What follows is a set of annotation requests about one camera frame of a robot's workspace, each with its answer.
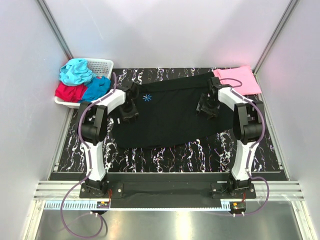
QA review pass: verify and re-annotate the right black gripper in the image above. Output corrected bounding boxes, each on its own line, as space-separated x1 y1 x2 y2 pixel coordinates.
195 93 221 121

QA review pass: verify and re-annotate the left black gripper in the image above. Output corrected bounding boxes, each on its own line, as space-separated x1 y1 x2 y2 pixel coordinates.
118 101 139 124

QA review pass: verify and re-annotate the black t shirt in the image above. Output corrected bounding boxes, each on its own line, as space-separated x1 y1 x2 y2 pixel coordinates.
111 72 234 149

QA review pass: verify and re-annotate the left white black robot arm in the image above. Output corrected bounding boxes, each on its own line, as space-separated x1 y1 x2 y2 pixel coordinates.
77 82 139 198

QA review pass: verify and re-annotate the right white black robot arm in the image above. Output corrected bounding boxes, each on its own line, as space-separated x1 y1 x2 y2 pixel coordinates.
196 77 266 199

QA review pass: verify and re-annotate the folded pink t shirt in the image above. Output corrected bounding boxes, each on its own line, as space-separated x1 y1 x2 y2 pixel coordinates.
213 65 262 96

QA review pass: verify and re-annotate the black marble pattern mat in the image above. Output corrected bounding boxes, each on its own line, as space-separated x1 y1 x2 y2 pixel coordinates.
57 66 281 173

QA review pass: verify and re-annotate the white plastic basket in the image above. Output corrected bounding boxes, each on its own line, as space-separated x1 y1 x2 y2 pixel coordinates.
54 58 114 109

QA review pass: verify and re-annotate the red t shirt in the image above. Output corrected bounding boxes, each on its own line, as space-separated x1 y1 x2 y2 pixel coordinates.
55 82 88 103

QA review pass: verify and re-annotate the light blue t shirt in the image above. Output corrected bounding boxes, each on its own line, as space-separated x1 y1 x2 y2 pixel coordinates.
59 58 97 87

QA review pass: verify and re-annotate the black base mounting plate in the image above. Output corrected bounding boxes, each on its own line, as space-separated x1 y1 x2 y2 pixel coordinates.
79 172 257 210

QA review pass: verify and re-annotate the left orange connector box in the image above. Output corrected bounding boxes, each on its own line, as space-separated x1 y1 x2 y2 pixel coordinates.
96 201 110 209

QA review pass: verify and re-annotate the orange connector box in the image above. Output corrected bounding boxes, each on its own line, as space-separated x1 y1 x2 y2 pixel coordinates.
96 201 110 209
230 201 247 215

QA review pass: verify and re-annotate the right orange connector box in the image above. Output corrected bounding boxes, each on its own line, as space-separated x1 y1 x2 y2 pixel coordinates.
230 201 247 215

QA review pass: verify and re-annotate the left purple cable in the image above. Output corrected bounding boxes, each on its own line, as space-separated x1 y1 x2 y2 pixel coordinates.
59 72 118 237

